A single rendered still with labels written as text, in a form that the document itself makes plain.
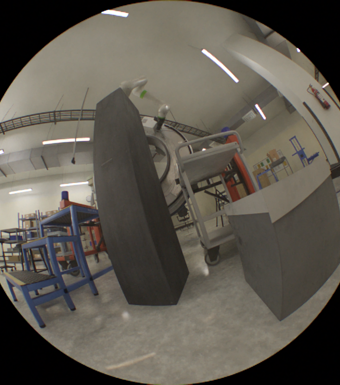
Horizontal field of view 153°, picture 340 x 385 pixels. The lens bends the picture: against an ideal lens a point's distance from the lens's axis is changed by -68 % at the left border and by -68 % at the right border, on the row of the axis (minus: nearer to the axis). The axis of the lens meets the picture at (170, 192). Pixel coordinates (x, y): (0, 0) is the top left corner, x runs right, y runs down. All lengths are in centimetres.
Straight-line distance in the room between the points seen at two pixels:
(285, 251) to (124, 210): 51
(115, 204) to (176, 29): 408
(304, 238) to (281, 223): 8
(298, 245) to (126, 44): 402
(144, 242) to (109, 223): 18
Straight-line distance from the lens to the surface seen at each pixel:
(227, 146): 89
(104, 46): 391
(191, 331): 43
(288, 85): 318
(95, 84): 421
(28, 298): 69
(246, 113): 621
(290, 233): 27
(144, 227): 47
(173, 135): 173
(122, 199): 53
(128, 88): 128
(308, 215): 31
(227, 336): 39
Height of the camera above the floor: 32
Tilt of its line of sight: 14 degrees up
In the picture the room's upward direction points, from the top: 18 degrees counter-clockwise
